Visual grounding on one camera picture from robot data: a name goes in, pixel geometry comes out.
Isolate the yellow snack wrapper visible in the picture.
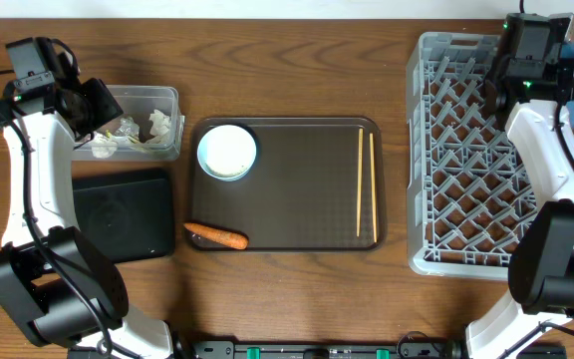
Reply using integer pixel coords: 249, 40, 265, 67
104, 117, 151, 154

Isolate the white paper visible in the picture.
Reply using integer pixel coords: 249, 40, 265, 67
89, 132, 118, 159

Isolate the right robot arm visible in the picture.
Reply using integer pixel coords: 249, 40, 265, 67
465, 40, 574, 358

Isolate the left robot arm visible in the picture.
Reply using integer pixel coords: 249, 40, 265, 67
0, 79, 175, 358

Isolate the clear plastic waste bin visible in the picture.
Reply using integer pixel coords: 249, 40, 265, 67
74, 85, 184, 162

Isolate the grey dishwasher rack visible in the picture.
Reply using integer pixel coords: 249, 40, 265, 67
406, 32, 574, 280

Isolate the crumpled white tissue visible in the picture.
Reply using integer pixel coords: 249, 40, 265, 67
147, 110, 171, 144

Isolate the light blue rice bowl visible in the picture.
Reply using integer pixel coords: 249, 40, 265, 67
196, 125, 257, 181

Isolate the orange carrot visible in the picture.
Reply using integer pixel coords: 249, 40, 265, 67
183, 222, 249, 250

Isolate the right wooden chopstick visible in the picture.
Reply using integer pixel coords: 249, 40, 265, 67
369, 133, 378, 243

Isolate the brown serving tray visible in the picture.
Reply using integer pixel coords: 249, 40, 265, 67
186, 117, 387, 252

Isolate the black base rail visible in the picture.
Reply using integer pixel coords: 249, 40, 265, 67
170, 337, 467, 359

